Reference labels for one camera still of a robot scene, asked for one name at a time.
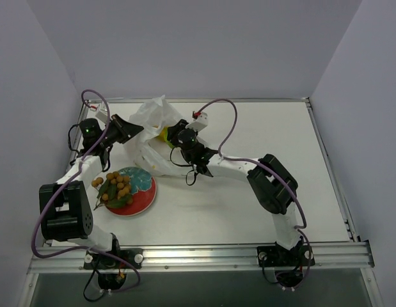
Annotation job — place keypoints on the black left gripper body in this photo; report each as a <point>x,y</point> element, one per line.
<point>118,128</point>

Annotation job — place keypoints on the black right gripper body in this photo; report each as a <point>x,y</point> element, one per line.
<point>172,135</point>

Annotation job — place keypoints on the white plastic bag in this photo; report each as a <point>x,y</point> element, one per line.
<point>157,157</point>

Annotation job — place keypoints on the green fake starfruit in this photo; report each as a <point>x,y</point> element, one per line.
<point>163,135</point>

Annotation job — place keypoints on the fake longan bunch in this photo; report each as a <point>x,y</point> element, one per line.
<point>113,192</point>

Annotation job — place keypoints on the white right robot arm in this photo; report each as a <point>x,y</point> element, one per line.
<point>270,181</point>

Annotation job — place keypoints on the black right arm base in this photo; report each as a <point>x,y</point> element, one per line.
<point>285,268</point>

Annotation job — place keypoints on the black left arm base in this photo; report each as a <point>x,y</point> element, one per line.
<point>110,271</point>

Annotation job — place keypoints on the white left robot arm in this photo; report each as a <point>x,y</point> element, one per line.
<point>65,213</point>

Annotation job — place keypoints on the red and teal plate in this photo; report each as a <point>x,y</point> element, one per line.
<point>143,190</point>

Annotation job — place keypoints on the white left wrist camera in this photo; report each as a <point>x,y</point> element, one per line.
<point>101,112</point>

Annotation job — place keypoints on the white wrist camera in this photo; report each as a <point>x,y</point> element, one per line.
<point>200,121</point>
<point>101,112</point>

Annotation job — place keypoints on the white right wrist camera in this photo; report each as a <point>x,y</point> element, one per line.
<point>200,121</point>

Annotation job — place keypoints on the aluminium front rail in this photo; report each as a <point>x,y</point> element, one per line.
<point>235,257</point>

